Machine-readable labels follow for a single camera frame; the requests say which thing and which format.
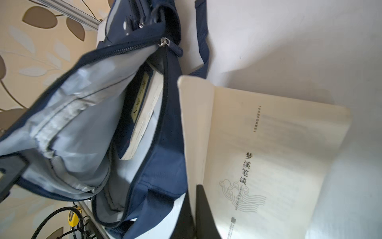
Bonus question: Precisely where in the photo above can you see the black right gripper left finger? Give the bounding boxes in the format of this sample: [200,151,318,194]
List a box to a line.
[170,192,195,239]

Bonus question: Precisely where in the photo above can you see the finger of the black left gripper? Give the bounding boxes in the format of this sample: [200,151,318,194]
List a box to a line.
[1,153,29,202]

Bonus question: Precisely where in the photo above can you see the cream page book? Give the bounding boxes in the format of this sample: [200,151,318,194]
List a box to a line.
[177,76,351,239]

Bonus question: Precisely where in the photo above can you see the yellow tape measure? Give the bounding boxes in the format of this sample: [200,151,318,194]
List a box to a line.
[68,204,82,229]

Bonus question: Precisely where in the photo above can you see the navy blue backpack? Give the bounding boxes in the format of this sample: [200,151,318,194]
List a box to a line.
[0,0,210,239]

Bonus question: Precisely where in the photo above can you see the navy blue book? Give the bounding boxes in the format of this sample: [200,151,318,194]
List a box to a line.
[114,62,164,160]

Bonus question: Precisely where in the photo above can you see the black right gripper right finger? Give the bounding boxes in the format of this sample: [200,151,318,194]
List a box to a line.
[196,185,221,239]

